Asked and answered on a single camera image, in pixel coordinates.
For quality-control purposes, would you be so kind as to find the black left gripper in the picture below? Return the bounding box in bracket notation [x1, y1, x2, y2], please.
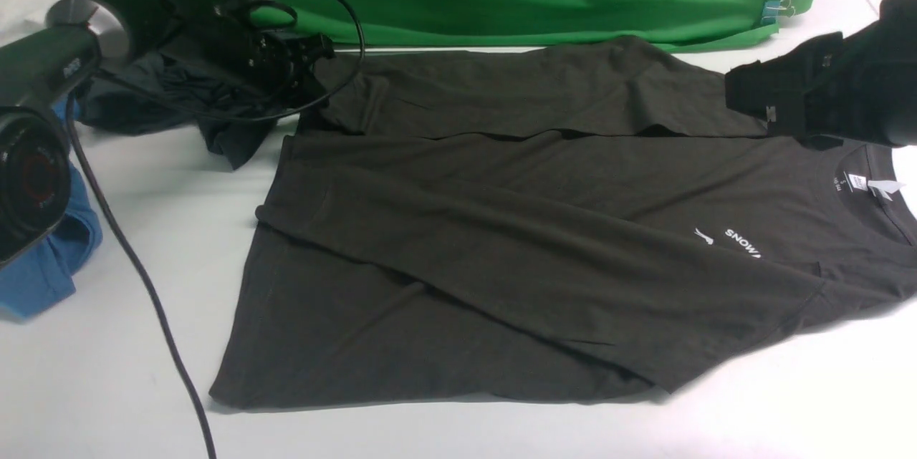
[161, 15, 335, 109]

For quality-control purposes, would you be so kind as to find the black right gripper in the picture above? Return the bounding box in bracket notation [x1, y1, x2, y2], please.
[725, 31, 890, 146]

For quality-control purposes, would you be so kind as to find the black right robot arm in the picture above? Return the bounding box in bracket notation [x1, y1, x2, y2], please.
[725, 0, 916, 147]

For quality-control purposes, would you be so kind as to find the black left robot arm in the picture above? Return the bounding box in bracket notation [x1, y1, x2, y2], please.
[1, 0, 335, 266]

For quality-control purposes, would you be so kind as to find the blue binder clip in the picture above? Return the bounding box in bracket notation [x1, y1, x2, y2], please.
[759, 0, 796, 26]

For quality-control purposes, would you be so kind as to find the dark teal crumpled garment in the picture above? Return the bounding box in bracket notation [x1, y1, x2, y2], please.
[77, 52, 289, 170]

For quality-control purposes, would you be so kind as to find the white crumpled garment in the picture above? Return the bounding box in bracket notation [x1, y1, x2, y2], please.
[1, 0, 59, 46]

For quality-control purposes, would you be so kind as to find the blue crumpled garment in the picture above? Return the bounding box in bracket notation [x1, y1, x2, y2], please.
[0, 97, 103, 319]

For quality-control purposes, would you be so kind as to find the black left camera cable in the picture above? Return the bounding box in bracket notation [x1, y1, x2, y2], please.
[64, 0, 366, 459]

